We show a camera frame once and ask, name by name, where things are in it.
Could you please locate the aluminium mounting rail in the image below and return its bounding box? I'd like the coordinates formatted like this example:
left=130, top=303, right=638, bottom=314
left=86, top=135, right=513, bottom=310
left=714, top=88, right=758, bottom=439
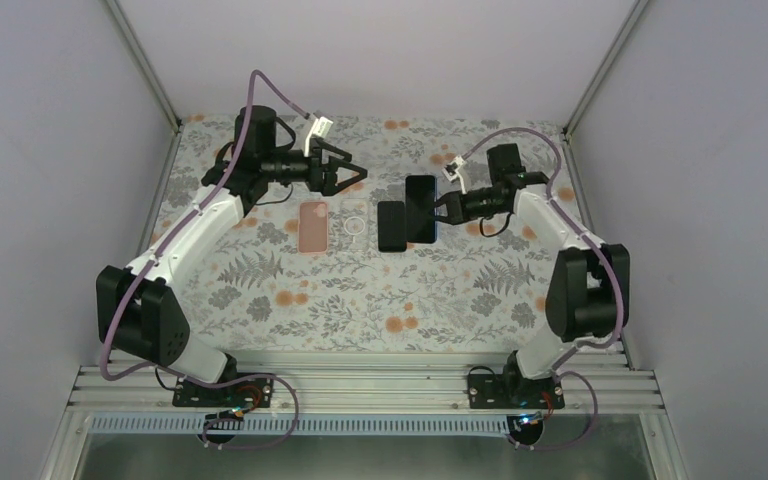
left=67, top=351, right=665, bottom=414

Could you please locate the black phone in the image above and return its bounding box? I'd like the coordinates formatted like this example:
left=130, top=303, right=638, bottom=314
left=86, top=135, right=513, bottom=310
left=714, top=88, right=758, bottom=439
left=377, top=201, right=407, bottom=253
left=405, top=175, right=437, bottom=244

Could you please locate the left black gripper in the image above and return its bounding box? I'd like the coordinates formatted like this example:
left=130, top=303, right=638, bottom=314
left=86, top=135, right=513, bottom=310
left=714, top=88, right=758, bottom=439
left=261, top=138, right=366, bottom=196

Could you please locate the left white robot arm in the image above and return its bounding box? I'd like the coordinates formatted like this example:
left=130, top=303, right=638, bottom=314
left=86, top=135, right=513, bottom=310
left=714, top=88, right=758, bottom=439
left=96, top=105, right=368, bottom=405

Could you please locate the grey slotted cable duct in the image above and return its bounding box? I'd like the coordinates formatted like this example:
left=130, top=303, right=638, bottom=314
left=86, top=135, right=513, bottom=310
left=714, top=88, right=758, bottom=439
left=88, top=412, right=508, bottom=437

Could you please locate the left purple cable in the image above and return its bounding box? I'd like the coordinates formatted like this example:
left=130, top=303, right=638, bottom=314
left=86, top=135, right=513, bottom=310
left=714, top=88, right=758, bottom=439
left=97, top=69, right=312, bottom=383

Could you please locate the clear phone case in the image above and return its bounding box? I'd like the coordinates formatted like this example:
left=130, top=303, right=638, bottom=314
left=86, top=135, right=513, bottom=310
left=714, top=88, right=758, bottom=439
left=338, top=199, right=370, bottom=254

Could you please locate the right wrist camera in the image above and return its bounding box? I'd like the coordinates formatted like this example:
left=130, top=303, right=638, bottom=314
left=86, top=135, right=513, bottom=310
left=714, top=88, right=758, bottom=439
left=442, top=155, right=471, bottom=194

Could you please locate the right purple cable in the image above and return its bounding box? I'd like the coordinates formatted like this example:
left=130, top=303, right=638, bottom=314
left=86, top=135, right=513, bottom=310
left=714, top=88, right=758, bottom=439
left=460, top=127, right=627, bottom=372

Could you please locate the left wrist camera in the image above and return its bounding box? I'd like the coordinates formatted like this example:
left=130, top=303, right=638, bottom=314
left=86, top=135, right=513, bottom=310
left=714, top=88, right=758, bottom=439
left=302, top=113, right=334, bottom=157

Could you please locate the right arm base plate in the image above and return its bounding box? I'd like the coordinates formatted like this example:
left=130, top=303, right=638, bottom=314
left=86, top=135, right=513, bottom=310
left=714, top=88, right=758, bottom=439
left=466, top=366, right=565, bottom=410

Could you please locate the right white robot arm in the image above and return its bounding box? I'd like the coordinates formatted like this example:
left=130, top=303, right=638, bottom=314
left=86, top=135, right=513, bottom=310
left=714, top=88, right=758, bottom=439
left=434, top=144, right=630, bottom=407

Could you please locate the floral table mat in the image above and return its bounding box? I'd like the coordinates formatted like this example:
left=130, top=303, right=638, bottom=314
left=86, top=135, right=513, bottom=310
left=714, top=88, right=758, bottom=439
left=175, top=116, right=562, bottom=354

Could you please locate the purple cable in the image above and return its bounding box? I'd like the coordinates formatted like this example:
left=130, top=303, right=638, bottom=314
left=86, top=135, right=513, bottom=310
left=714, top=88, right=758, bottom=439
left=460, top=127, right=627, bottom=372
left=97, top=69, right=312, bottom=383

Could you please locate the pink phone case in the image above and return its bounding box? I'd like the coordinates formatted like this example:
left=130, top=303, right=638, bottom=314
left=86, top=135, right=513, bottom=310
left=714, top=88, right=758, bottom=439
left=297, top=201, right=329, bottom=254

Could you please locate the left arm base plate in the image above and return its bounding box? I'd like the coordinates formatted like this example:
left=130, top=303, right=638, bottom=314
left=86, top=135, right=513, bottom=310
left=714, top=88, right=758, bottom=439
left=172, top=374, right=275, bottom=410

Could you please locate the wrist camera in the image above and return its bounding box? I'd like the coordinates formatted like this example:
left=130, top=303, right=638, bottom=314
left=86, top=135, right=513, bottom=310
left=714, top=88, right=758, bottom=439
left=442, top=155, right=471, bottom=194
left=302, top=113, right=334, bottom=157

